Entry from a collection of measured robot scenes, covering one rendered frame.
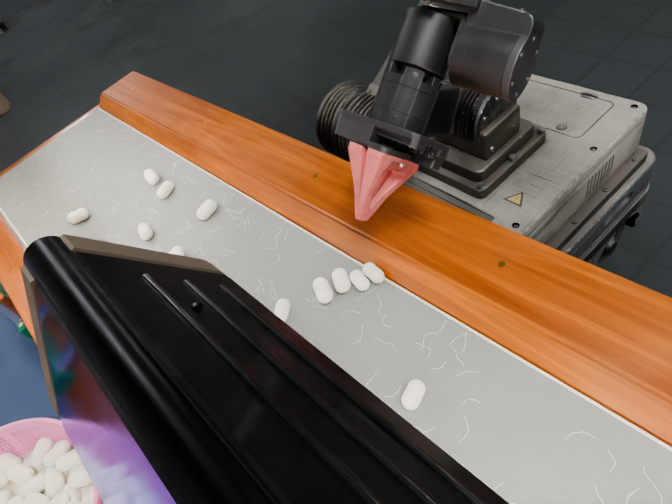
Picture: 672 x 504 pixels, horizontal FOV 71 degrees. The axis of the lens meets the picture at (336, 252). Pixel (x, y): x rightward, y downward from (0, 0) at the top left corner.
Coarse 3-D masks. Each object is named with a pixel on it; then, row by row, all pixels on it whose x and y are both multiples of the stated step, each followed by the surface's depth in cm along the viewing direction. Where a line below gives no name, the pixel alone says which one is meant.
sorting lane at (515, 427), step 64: (128, 128) 100; (0, 192) 98; (64, 192) 91; (128, 192) 84; (192, 192) 79; (192, 256) 69; (256, 256) 65; (320, 256) 62; (320, 320) 55; (384, 320) 53; (448, 320) 51; (384, 384) 48; (448, 384) 46; (512, 384) 45; (448, 448) 43; (512, 448) 41; (576, 448) 40; (640, 448) 39
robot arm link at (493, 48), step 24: (432, 0) 42; (456, 0) 40; (480, 0) 39; (480, 24) 40; (504, 24) 39; (528, 24) 38; (456, 48) 40; (480, 48) 39; (504, 48) 38; (528, 48) 39; (456, 72) 41; (480, 72) 40; (504, 72) 38; (528, 72) 41; (504, 96) 40
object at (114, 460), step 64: (64, 256) 14; (128, 256) 16; (64, 320) 13; (128, 320) 12; (192, 320) 13; (256, 320) 16; (64, 384) 14; (128, 384) 10; (192, 384) 10; (256, 384) 11; (320, 384) 13; (128, 448) 10; (192, 448) 9; (256, 448) 9; (320, 448) 10; (384, 448) 11
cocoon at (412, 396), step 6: (408, 384) 46; (414, 384) 45; (420, 384) 46; (408, 390) 45; (414, 390) 45; (420, 390) 45; (402, 396) 45; (408, 396) 45; (414, 396) 45; (420, 396) 45; (402, 402) 45; (408, 402) 45; (414, 402) 45; (408, 408) 45; (414, 408) 45
